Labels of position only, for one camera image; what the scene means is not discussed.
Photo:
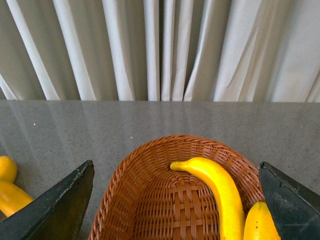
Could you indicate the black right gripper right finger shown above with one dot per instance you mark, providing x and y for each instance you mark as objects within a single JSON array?
[{"x": 295, "y": 209}]

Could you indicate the brown wicker basket right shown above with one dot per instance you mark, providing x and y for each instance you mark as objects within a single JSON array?
[{"x": 146, "y": 200}]

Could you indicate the curved yellow banana in basket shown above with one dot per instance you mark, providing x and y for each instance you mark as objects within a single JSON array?
[{"x": 225, "y": 192}]

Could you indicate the white pleated curtain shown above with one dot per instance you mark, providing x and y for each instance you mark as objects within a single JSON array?
[{"x": 160, "y": 50}]

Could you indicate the yellow banana basket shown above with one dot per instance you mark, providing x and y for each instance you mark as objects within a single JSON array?
[{"x": 259, "y": 224}]

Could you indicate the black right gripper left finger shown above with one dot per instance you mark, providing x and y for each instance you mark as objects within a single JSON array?
[{"x": 58, "y": 213}]

